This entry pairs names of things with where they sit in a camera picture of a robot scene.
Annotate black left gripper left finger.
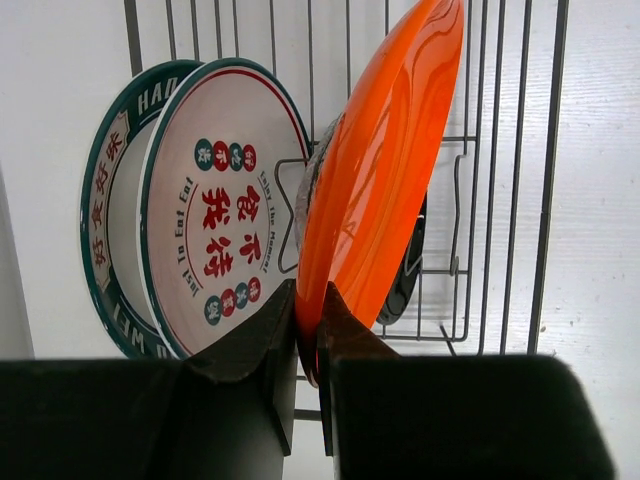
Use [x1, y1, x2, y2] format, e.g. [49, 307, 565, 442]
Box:
[1, 280, 297, 479]

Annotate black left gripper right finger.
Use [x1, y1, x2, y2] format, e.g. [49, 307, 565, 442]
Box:
[317, 286, 616, 479]

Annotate black round plate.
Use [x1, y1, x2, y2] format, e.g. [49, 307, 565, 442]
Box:
[376, 197, 427, 326]

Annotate green rimmed white plate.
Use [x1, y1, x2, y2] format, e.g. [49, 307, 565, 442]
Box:
[79, 59, 201, 359]

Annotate orange round plate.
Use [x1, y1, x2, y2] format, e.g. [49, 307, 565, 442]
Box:
[295, 1, 465, 384]

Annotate white plate red characters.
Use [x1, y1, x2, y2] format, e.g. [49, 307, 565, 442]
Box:
[137, 57, 311, 359]

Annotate clear glass plate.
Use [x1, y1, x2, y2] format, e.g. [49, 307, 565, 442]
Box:
[294, 114, 344, 251]

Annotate grey wire dish rack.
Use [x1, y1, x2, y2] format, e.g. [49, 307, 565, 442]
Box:
[123, 0, 571, 421]

